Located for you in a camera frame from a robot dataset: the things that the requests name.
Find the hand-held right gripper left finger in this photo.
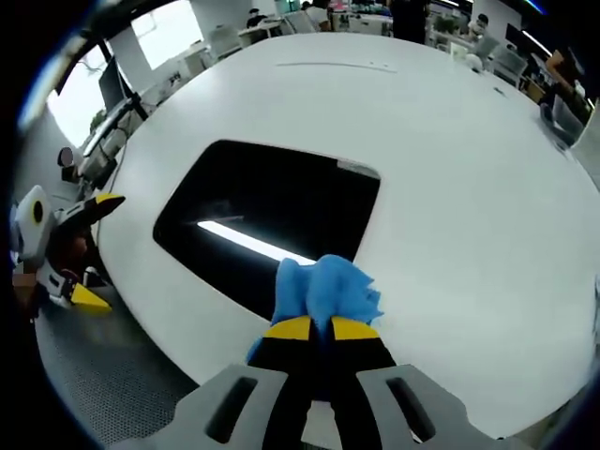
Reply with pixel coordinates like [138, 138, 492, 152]
[108, 314, 314, 450]

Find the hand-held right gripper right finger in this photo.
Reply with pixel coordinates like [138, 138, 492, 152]
[327, 315, 521, 450]

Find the blue cleaning cloth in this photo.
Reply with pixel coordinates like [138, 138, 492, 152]
[244, 253, 386, 363]

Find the black mirror with white frame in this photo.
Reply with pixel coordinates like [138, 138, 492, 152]
[152, 138, 383, 325]

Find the grey mesh office chair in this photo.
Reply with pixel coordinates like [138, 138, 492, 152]
[32, 276, 210, 450]

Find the side desk with black legs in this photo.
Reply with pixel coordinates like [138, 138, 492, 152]
[82, 93, 149, 163]

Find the black computer monitor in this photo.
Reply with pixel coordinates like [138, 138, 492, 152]
[97, 58, 135, 113]

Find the table cable slot cover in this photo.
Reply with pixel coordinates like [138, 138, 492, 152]
[276, 59, 399, 75]

